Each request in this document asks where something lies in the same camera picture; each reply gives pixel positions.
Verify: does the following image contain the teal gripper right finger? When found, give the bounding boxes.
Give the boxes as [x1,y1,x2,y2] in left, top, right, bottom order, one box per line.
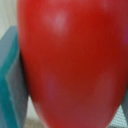
[120,96,128,126]

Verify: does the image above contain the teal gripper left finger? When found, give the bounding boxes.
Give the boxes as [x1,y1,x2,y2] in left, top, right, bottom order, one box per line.
[0,26,28,128]

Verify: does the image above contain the red toy tomato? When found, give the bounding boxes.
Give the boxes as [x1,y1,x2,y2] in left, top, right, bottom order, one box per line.
[17,0,128,128]

